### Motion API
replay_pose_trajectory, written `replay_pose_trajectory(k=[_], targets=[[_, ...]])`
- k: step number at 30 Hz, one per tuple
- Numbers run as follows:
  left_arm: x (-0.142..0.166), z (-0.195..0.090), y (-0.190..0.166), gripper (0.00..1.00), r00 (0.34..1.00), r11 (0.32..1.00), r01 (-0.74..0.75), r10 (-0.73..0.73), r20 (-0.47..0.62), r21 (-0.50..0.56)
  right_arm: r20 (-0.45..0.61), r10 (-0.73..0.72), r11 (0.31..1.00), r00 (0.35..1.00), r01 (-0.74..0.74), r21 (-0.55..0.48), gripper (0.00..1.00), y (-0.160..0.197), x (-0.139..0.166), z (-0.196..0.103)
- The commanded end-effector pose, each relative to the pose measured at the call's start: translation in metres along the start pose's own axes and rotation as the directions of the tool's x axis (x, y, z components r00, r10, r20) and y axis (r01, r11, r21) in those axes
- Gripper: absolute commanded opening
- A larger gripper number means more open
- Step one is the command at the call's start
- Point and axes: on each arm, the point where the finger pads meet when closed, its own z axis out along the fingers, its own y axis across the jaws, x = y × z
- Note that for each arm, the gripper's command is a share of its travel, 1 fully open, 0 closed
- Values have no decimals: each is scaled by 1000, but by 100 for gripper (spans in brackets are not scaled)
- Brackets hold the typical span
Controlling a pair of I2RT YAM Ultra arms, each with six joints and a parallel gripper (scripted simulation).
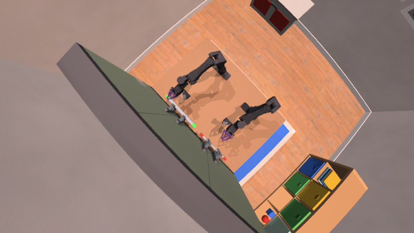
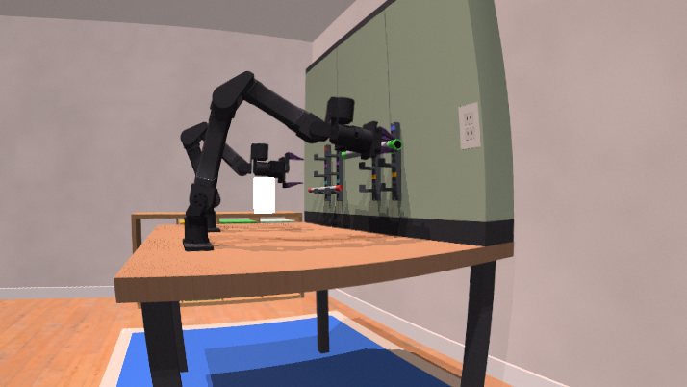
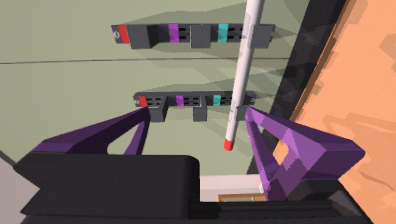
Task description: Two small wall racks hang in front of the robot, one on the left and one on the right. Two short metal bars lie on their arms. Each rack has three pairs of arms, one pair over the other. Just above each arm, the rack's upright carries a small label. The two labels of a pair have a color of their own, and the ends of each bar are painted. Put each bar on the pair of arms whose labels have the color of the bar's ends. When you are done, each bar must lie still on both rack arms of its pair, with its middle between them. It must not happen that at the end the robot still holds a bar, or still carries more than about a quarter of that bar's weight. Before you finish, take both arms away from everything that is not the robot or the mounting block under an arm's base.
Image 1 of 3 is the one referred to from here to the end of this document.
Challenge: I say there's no white bar with green ends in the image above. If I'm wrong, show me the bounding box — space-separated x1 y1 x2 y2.
168 99 196 128

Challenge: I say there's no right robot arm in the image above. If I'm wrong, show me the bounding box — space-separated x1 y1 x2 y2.
176 51 231 100

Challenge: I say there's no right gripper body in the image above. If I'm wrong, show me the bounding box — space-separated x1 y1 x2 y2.
170 83 180 96

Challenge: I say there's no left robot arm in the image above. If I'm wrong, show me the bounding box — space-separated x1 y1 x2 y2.
222 96 281 131

